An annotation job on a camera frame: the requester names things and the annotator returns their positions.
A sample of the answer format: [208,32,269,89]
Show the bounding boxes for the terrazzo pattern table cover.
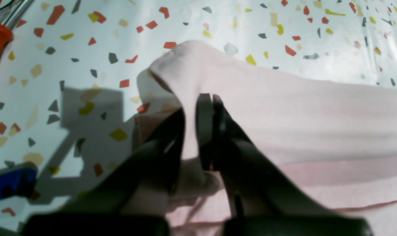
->
[0,0,397,236]

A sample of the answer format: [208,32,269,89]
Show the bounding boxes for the blue object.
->
[0,162,38,200]

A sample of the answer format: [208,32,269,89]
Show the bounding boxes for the pink T-shirt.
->
[148,41,397,236]

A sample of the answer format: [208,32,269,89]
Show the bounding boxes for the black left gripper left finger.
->
[21,108,185,236]

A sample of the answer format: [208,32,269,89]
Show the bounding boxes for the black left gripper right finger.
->
[196,94,373,236]

